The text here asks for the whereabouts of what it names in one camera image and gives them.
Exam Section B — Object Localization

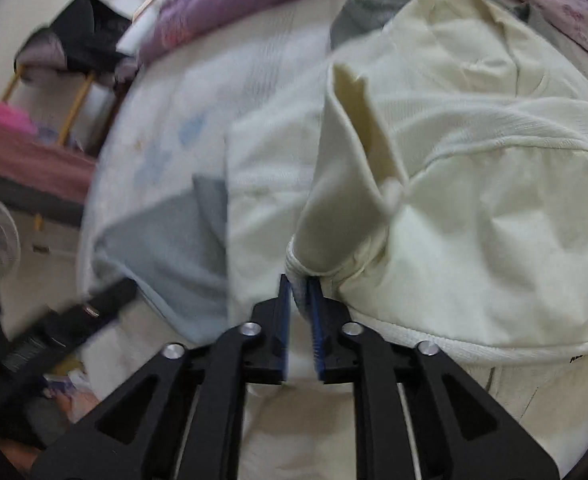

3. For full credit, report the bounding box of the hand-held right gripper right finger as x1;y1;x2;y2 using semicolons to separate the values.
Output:
308;278;561;480

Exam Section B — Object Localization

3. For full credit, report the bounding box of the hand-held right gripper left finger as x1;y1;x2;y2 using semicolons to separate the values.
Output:
30;274;292;480

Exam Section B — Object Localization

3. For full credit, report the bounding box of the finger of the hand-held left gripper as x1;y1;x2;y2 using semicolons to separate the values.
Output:
44;278;139;348

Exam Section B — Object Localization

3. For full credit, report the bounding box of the cream white sweatshirt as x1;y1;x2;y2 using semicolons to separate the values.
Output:
226;0;588;476

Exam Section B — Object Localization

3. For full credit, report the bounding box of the wooden clothes rack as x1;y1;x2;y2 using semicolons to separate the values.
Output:
1;0;190;233

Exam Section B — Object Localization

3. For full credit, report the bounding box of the dark clothes pile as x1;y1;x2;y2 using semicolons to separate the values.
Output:
15;0;139;85

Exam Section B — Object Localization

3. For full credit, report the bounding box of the light blue-grey garment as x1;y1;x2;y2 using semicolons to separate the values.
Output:
94;175;230;333

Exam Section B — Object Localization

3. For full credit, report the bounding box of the maroon bench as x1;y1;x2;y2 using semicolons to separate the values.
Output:
0;122;97;226

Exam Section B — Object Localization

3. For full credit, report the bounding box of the white patterned bed sheet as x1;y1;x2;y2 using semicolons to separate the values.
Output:
76;7;347;351

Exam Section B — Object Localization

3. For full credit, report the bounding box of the pink cloth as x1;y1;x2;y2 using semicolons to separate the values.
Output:
0;102;37;136

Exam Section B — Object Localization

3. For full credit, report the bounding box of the grey garment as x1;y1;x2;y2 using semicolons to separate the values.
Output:
330;0;532;51

